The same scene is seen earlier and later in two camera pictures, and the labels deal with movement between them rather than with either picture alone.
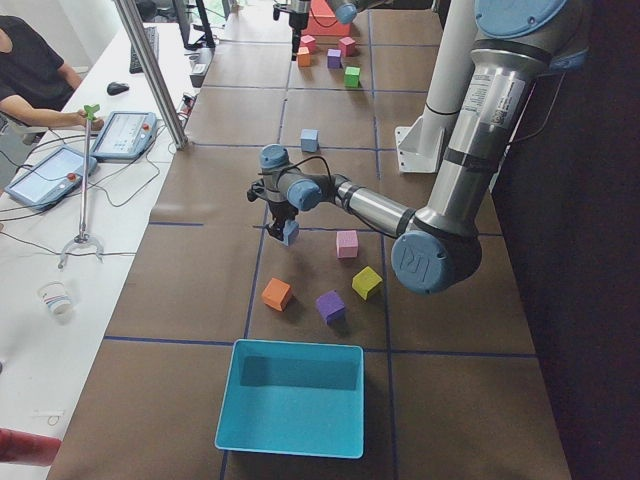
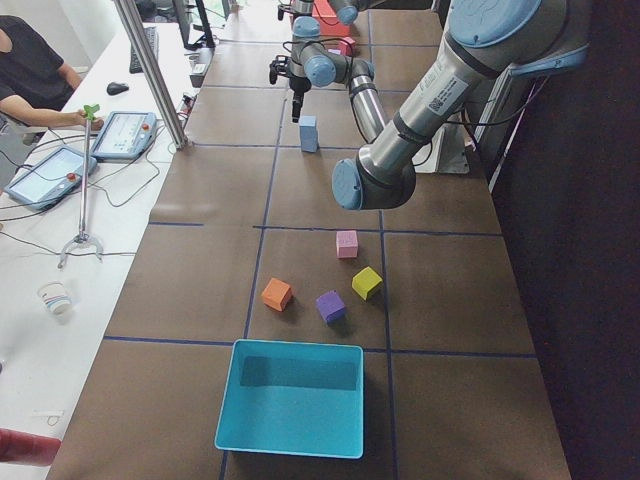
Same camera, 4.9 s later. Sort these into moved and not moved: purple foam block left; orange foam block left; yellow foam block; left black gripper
Moved: left black gripper
Not moved: yellow foam block; orange foam block left; purple foam block left
